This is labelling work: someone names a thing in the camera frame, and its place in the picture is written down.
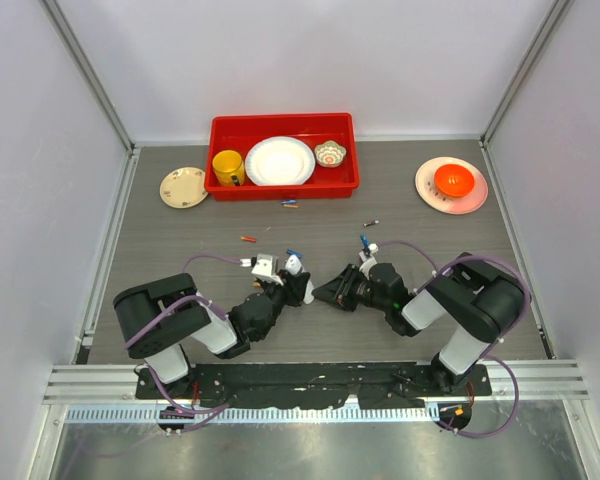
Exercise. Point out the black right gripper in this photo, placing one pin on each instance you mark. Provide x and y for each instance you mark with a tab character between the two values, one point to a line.
337	292

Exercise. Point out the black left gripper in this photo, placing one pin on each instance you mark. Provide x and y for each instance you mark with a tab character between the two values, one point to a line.
295	286

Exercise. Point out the white remote control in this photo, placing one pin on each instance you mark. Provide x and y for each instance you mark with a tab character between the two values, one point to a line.
299	279

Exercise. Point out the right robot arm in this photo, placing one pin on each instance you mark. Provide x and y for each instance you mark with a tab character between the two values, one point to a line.
483	296

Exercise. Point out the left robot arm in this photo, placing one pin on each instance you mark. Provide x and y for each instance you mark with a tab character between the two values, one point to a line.
156	317

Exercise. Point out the blue battery centre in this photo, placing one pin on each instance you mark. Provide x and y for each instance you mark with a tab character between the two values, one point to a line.
293	252

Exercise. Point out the white plate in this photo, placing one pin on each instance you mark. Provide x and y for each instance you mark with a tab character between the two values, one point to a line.
280	161

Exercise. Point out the small flower bowl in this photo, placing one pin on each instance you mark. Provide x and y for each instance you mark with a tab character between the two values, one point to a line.
330	154

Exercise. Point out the yellow mug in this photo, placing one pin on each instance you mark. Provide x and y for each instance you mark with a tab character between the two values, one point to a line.
228	167

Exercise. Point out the beige floral plate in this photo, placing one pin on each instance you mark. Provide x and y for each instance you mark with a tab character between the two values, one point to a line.
183	188

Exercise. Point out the pink plate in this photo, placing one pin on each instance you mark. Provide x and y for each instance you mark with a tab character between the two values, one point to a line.
426	189

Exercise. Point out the orange bowl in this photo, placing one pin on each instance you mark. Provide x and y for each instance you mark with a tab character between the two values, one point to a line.
454	180

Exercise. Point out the red plastic bin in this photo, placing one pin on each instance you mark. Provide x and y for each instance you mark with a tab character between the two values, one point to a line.
241	133

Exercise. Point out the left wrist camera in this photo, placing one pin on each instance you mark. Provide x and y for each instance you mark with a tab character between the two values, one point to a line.
264	268

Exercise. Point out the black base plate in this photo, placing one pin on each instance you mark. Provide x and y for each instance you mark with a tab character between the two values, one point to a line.
313	386

